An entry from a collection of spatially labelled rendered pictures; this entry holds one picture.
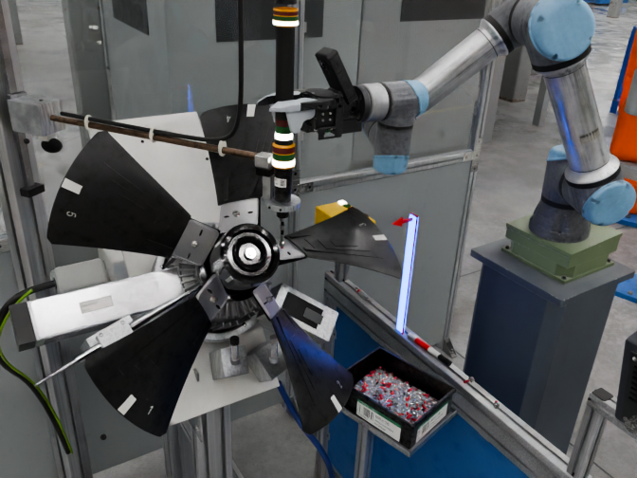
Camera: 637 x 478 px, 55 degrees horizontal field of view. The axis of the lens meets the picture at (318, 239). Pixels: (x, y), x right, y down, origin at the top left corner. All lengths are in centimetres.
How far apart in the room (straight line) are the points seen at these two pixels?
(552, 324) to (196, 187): 95
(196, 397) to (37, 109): 71
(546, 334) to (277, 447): 121
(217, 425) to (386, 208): 116
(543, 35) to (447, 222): 145
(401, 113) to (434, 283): 157
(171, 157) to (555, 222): 96
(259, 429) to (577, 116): 171
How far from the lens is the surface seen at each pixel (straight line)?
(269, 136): 129
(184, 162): 148
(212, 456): 161
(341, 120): 117
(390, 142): 128
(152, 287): 126
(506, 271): 166
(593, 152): 144
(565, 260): 163
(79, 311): 123
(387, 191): 233
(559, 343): 171
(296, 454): 244
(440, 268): 272
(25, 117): 151
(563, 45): 130
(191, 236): 118
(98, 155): 116
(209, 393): 138
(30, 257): 170
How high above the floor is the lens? 177
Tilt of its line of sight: 27 degrees down
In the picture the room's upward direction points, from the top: 3 degrees clockwise
